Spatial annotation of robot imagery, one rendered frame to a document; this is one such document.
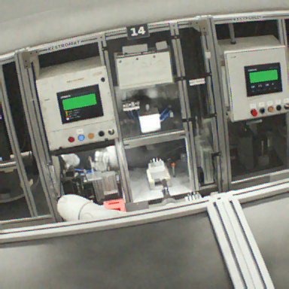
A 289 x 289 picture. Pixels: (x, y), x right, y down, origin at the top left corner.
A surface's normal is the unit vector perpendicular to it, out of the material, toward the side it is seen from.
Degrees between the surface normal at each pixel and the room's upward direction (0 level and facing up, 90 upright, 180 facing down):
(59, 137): 90
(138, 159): 90
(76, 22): 90
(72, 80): 90
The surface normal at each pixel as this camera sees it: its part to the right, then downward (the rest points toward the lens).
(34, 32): 0.11, 0.45
